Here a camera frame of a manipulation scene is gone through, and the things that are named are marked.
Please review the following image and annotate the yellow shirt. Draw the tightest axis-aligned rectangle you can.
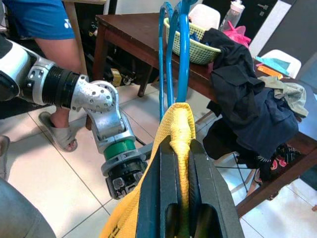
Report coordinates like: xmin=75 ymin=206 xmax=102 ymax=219
xmin=98 ymin=102 xmax=197 ymax=238

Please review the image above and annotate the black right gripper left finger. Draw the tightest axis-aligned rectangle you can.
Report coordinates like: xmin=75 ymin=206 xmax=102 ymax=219
xmin=135 ymin=141 xmax=186 ymax=238

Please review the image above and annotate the black garment with pink print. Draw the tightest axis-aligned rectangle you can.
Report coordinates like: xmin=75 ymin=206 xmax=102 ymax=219
xmin=257 ymin=143 xmax=306 ymax=184

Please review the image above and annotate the clear water bottle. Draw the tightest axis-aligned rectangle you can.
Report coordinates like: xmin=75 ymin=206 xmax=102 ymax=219
xmin=218 ymin=0 xmax=246 ymax=33

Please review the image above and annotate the navy blue garment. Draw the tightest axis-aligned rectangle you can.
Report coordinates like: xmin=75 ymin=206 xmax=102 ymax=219
xmin=202 ymin=87 xmax=300 ymax=162

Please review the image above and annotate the teal cloth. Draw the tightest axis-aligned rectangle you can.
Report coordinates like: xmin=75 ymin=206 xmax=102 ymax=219
xmin=254 ymin=56 xmax=292 ymax=73

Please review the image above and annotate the dark brown wooden table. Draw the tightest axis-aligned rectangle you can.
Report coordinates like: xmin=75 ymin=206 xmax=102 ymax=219
xmin=85 ymin=12 xmax=317 ymax=219

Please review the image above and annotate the person in blue shorts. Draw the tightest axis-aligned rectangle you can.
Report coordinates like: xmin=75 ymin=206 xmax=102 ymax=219
xmin=1 ymin=0 xmax=83 ymax=153

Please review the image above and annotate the light green plastic basket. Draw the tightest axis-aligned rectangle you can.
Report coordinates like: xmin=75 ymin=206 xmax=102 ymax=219
xmin=162 ymin=16 xmax=222 ymax=66

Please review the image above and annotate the light wooden desk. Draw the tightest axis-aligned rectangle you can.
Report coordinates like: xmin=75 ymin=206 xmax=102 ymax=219
xmin=61 ymin=0 xmax=110 ymax=76

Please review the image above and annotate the grey slipper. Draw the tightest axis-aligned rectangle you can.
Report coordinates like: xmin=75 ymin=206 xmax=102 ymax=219
xmin=0 ymin=134 xmax=11 ymax=182
xmin=38 ymin=111 xmax=78 ymax=153

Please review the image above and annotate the grey green shirt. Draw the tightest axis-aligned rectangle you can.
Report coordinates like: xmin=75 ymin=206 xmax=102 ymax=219
xmin=257 ymin=75 xmax=310 ymax=119

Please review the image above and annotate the pink plastic bag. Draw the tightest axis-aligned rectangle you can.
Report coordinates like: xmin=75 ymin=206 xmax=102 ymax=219
xmin=222 ymin=20 xmax=253 ymax=46

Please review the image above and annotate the blue plastic hanger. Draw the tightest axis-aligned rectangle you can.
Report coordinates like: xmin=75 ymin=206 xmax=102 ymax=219
xmin=158 ymin=0 xmax=198 ymax=120

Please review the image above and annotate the plain black garment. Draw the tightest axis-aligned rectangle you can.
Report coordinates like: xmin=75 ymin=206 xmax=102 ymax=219
xmin=201 ymin=27 xmax=266 ymax=120

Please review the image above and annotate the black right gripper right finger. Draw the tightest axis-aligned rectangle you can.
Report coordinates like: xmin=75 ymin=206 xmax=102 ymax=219
xmin=188 ymin=138 xmax=245 ymax=238

